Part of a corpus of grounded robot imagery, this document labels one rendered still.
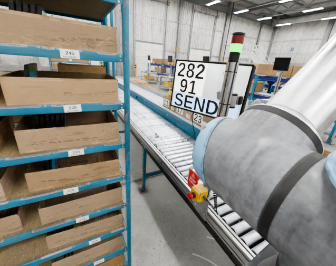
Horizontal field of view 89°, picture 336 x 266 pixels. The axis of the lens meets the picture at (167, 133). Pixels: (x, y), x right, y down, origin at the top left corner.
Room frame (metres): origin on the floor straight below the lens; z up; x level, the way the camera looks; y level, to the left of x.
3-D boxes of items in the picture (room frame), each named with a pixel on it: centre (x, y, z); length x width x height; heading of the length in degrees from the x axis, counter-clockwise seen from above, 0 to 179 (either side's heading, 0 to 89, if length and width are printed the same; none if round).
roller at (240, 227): (0.76, -0.60, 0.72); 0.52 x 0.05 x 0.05; 120
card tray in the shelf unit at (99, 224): (0.82, 0.49, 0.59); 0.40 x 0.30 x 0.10; 118
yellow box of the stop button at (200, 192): (0.75, -0.22, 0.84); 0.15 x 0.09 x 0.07; 30
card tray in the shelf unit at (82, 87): (0.81, 0.49, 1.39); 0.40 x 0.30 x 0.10; 119
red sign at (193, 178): (0.86, -0.20, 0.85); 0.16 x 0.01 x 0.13; 30
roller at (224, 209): (0.88, -0.53, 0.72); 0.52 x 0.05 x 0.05; 120
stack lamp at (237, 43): (0.81, -0.26, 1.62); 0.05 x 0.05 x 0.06
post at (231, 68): (0.81, -0.26, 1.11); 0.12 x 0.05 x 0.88; 30
